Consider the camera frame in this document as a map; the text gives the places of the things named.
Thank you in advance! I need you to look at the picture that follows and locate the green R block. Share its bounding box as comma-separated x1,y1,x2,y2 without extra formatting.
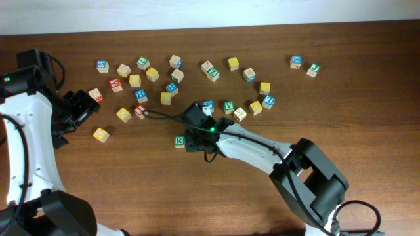
174,136,186,148

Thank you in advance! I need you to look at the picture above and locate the yellow S block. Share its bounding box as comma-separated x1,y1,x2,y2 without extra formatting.
146,67,159,82

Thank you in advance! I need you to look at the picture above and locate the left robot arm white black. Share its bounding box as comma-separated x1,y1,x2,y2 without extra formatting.
1,49,127,235

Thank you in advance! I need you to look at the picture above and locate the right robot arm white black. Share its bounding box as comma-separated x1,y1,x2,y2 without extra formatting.
180,102,349,235

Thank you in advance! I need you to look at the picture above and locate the wood block red side left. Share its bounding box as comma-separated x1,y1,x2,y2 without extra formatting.
88,88,104,102

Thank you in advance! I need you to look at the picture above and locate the wood block red side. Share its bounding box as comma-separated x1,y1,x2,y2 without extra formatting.
233,108,247,122
88,88,104,102

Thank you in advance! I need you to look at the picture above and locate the yellow block far lower left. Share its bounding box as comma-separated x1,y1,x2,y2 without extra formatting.
93,128,110,143

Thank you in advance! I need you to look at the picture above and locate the blue P block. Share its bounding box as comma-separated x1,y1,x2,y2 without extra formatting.
203,100,215,113

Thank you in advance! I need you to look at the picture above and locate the red Y block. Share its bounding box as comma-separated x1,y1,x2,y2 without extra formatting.
109,78,123,92

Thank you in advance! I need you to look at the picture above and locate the green V block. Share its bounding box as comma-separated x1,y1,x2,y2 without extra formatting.
223,101,235,115

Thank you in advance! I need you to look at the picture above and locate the blue number five block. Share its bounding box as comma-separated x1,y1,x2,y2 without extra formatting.
96,60,109,73

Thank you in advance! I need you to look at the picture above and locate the yellow block centre left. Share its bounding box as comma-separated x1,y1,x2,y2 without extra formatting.
160,92,172,105

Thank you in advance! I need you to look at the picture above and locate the blue H block upper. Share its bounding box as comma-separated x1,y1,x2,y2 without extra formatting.
165,83,179,97

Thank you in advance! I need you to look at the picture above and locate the blue h block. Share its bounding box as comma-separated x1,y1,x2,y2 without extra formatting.
135,89,148,104
165,83,179,97

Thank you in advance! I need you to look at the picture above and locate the plain wood block left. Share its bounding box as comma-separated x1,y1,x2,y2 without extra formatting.
117,64,131,78

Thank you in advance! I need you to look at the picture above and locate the red I block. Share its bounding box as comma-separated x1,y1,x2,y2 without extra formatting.
134,104,148,119

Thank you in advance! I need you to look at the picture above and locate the yellow G block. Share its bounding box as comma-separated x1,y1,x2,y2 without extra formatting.
129,74,141,88

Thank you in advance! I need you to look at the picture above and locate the blue H block left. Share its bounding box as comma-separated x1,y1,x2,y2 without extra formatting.
135,89,148,104

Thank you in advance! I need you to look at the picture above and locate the yellow block right lower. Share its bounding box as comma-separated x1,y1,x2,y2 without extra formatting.
249,101,263,115

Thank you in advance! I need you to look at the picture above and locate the plain wood block green side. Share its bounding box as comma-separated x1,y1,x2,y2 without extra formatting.
171,69,184,83

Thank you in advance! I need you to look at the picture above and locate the green Z block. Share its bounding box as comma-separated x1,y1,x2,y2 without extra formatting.
207,67,220,82

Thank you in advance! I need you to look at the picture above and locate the leaf wood block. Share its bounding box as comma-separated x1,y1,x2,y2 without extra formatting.
201,61,213,74

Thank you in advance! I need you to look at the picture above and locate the green L block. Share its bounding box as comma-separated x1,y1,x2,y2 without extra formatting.
136,56,150,71

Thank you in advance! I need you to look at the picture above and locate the plain wood block blue side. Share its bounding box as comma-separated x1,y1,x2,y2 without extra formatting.
169,55,182,69

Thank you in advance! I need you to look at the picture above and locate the blue T block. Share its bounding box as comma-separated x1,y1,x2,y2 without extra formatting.
262,95,276,109

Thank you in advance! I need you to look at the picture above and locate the wood block blue side right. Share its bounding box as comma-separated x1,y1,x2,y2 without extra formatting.
243,68,256,83

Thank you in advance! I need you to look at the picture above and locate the yellow block top centre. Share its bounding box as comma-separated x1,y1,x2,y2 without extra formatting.
228,57,240,71

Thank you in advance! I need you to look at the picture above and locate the yellow block right upper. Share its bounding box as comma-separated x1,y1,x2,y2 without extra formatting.
259,82,270,95

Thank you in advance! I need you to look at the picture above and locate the blue X block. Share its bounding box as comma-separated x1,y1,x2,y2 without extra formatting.
289,55,303,69

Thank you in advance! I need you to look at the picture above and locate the green J block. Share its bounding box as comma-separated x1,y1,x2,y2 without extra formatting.
306,63,322,78

